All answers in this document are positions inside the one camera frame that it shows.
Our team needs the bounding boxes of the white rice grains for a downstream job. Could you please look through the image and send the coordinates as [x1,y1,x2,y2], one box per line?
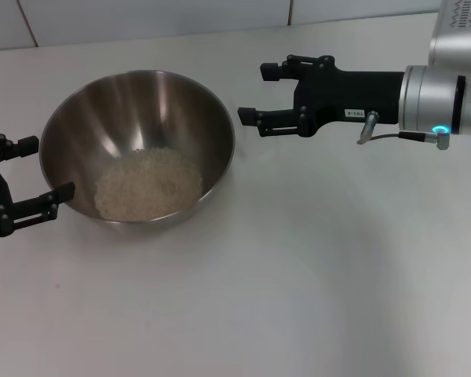
[93,147,204,221]

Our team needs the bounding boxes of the right gripper cable with plug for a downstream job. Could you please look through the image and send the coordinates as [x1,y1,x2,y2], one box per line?
[356,111,451,151]

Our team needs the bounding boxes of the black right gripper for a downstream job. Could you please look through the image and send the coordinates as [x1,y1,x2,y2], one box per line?
[237,53,406,138]

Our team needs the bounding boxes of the stainless steel mixing bowl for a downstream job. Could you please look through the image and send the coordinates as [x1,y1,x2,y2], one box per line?
[38,69,236,235]

